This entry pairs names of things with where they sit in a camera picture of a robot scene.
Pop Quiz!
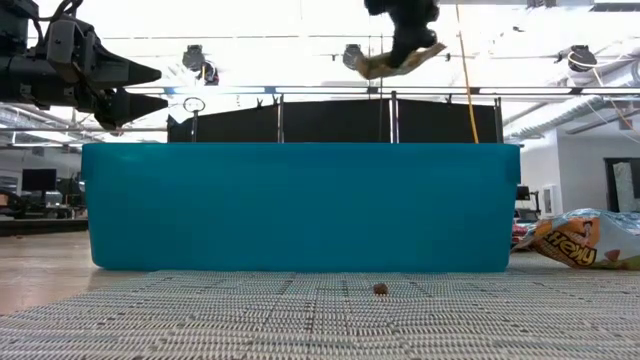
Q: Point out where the black ring stand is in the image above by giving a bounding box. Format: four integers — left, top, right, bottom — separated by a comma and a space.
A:
182, 96, 207, 145

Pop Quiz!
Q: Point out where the white wall box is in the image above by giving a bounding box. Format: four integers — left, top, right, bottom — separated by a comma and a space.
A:
541, 183, 558, 218

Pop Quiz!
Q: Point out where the grey mesh table mat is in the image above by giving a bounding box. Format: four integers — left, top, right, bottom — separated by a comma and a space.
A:
0, 252, 640, 360

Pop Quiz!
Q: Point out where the black computer monitor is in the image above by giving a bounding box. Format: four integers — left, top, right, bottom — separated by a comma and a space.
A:
21, 168, 58, 193

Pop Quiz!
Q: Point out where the black table edge rail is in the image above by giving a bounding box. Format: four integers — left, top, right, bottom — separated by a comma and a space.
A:
0, 218, 90, 238

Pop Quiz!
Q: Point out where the black backdrop curtain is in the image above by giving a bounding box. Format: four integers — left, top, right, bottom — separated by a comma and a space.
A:
166, 98, 503, 145

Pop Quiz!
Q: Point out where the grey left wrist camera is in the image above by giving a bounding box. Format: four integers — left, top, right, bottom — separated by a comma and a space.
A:
45, 17, 97, 66

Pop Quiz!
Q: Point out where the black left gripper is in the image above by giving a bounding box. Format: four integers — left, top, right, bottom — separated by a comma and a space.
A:
29, 29, 169, 132

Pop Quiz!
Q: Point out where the horizontal metal frame rail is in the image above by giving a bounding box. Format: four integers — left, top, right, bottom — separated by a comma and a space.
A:
124, 85, 640, 97

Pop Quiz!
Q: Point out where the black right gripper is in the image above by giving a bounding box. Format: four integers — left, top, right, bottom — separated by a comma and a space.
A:
363, 0, 441, 69

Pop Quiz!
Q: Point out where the red green Chewy granola bar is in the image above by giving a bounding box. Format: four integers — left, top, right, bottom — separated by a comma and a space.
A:
510, 220, 541, 251

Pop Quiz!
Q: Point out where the teal plastic bin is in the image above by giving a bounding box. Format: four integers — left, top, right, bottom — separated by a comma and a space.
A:
80, 142, 522, 274

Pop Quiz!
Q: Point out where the black red hanging device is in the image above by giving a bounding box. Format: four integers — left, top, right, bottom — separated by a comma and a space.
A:
201, 60, 221, 87

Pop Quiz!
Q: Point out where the black ceiling cable reel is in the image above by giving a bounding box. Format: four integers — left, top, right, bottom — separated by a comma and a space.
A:
341, 43, 366, 72
568, 44, 599, 74
181, 44, 207, 73

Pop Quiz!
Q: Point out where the dark door frame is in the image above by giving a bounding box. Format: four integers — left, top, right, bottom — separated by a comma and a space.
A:
603, 157, 640, 215

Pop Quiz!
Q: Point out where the thin black vertical rod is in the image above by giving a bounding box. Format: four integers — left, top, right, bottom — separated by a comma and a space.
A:
378, 29, 385, 144

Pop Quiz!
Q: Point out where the orange Chewy granola bar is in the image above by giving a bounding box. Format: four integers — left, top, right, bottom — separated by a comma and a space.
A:
528, 214, 640, 272

